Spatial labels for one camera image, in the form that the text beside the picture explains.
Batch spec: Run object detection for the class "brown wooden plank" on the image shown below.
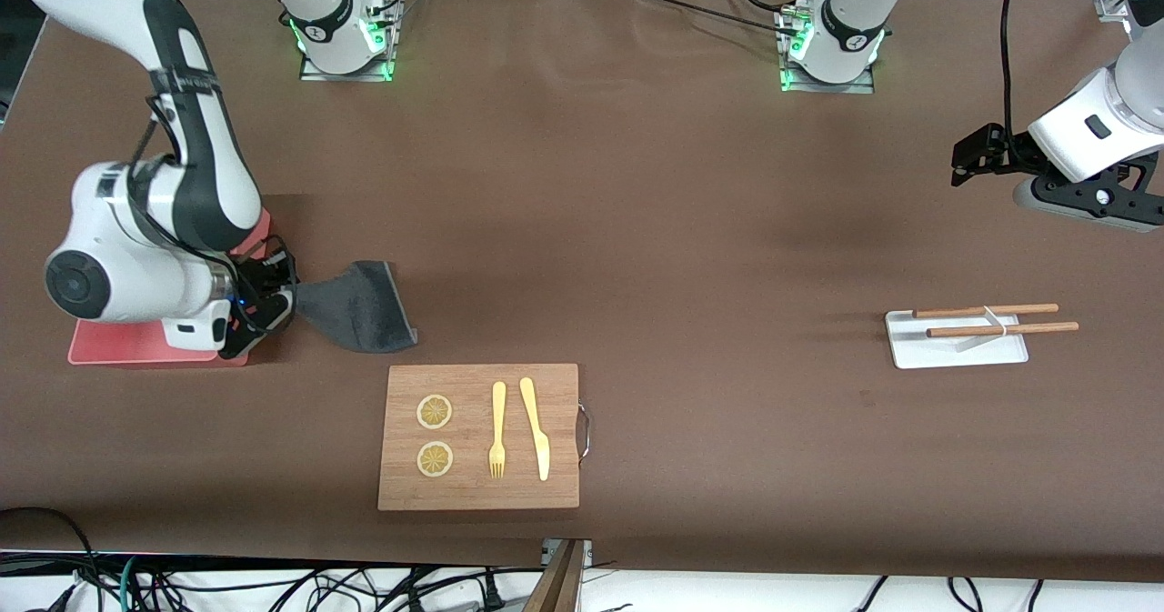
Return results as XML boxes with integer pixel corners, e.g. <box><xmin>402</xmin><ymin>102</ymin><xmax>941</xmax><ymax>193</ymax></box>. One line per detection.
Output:
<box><xmin>523</xmin><ymin>539</ymin><xmax>585</xmax><ymax>612</ymax></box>

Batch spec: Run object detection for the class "dark grey cloth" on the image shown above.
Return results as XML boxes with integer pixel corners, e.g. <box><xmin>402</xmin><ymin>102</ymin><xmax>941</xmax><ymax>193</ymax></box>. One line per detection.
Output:
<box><xmin>293</xmin><ymin>260</ymin><xmax>419</xmax><ymax>355</ymax></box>

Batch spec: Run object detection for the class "small metal bracket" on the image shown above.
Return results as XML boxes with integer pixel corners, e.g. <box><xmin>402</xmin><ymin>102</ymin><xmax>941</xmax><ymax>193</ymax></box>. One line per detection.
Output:
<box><xmin>541</xmin><ymin>539</ymin><xmax>594</xmax><ymax>566</ymax></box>

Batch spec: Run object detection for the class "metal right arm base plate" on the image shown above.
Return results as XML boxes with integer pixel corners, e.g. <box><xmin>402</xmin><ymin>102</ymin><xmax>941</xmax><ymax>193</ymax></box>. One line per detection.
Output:
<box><xmin>298</xmin><ymin>0</ymin><xmax>398</xmax><ymax>83</ymax></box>

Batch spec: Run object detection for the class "white rack base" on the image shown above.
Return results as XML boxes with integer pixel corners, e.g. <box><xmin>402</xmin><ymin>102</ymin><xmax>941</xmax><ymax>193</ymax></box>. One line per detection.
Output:
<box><xmin>885</xmin><ymin>309</ymin><xmax>1030</xmax><ymax>370</ymax></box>

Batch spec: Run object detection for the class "pink plastic bin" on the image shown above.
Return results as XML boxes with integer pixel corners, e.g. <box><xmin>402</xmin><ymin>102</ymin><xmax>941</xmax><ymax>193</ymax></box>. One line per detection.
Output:
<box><xmin>67</xmin><ymin>207</ymin><xmax>272</xmax><ymax>367</ymax></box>

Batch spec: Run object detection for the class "wooden cutting board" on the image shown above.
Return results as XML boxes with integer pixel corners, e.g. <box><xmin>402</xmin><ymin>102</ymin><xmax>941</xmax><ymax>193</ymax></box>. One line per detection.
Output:
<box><xmin>377</xmin><ymin>363</ymin><xmax>581</xmax><ymax>512</ymax></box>

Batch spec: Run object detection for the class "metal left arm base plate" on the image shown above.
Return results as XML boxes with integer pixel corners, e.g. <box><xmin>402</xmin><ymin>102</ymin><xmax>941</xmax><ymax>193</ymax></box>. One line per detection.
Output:
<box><xmin>778</xmin><ymin>7</ymin><xmax>876</xmax><ymax>95</ymax></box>

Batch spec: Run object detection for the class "long black table cable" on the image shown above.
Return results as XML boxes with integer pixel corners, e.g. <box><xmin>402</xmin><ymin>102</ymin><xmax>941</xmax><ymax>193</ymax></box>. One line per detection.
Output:
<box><xmin>607</xmin><ymin>0</ymin><xmax>806</xmax><ymax>40</ymax></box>

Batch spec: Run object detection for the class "thick black floor cable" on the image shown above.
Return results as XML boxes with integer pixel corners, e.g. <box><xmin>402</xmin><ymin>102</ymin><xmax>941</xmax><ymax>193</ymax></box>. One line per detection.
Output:
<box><xmin>0</xmin><ymin>507</ymin><xmax>101</xmax><ymax>612</ymax></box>

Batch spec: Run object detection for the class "yellow plastic fork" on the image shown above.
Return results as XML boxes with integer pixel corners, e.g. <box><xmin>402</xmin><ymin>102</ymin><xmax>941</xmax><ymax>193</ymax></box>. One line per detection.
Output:
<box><xmin>488</xmin><ymin>381</ymin><xmax>507</xmax><ymax>479</ymax></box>

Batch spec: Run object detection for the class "teal cable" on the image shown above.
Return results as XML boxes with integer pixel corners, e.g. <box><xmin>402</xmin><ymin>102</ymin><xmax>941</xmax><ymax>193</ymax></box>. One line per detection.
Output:
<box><xmin>120</xmin><ymin>556</ymin><xmax>146</xmax><ymax>612</ymax></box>

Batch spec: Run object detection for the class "yellow plastic knife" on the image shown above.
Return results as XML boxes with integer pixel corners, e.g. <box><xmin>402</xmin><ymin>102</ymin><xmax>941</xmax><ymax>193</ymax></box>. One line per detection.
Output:
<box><xmin>519</xmin><ymin>376</ymin><xmax>551</xmax><ymax>482</ymax></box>

